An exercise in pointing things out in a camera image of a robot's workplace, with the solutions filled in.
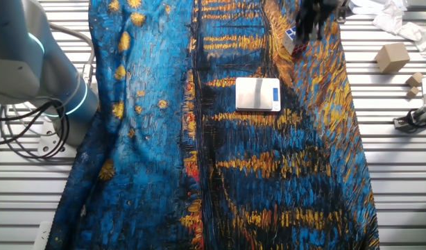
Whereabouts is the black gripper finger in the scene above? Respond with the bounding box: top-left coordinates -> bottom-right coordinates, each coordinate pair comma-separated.
310,15 -> 327,42
295,14 -> 313,44

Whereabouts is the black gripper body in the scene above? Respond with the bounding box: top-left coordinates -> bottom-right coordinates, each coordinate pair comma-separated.
299,0 -> 339,22

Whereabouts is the blue white Rubik's cube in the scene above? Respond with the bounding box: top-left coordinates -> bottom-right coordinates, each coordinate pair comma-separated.
282,26 -> 309,56

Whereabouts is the silver digital pocket scale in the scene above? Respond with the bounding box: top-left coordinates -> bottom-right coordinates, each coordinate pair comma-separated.
235,76 -> 282,113

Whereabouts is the white crumpled paper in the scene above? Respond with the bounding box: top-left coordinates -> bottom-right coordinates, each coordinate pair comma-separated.
349,0 -> 426,58

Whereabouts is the large cardboard cube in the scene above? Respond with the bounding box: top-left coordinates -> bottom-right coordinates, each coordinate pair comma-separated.
374,42 -> 411,74

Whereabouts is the blue starry night cloth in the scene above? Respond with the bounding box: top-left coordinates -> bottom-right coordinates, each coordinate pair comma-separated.
44,0 -> 381,250

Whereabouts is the silver camera with black cable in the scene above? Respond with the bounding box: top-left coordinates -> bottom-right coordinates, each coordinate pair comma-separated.
332,0 -> 350,24

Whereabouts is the grey thick cable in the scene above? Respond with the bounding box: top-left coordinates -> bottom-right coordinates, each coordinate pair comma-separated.
48,22 -> 96,86

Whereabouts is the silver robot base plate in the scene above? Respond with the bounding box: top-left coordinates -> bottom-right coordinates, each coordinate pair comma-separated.
37,117 -> 79,158

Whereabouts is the black base cable bundle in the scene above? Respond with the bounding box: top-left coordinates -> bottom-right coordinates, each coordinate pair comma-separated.
0,99 -> 72,161

